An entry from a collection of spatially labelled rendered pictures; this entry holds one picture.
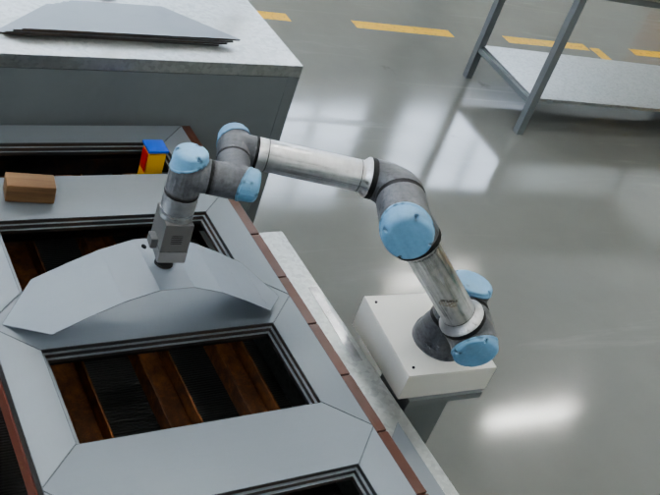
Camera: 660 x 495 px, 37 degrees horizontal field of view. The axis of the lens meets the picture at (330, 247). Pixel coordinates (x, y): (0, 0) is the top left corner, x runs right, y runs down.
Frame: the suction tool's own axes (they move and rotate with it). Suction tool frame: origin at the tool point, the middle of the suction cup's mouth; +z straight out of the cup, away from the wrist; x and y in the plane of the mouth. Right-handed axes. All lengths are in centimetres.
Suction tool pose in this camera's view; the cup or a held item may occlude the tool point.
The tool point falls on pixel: (162, 266)
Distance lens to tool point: 224.0
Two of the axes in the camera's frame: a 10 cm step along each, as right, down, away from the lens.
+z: -2.9, 7.8, 5.6
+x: 8.9, 0.1, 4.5
